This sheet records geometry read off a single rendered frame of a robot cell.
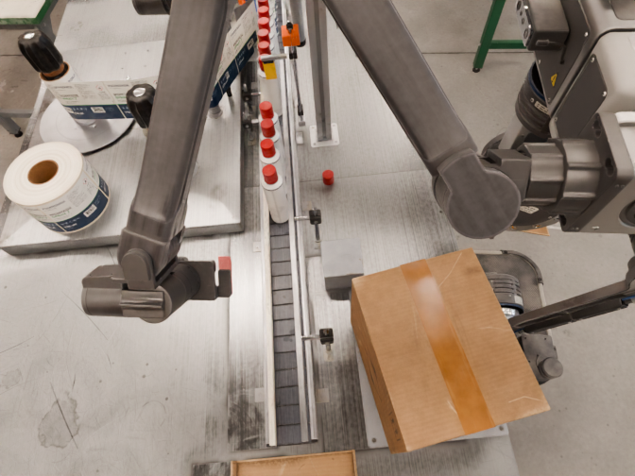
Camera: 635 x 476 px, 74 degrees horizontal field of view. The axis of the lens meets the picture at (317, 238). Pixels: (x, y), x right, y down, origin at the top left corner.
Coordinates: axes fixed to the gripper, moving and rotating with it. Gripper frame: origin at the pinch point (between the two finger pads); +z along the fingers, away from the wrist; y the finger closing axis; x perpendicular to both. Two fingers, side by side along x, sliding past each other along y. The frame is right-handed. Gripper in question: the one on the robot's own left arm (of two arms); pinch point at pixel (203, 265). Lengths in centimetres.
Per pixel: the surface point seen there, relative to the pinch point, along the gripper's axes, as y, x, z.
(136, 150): 39, -21, 54
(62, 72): 55, -43, 48
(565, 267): -124, 34, 127
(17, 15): 116, -78, 109
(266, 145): -6.0, -21.5, 29.2
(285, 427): -12.8, 37.4, 7.7
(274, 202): -7.3, -7.8, 30.8
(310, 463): -18.0, 45.4, 7.2
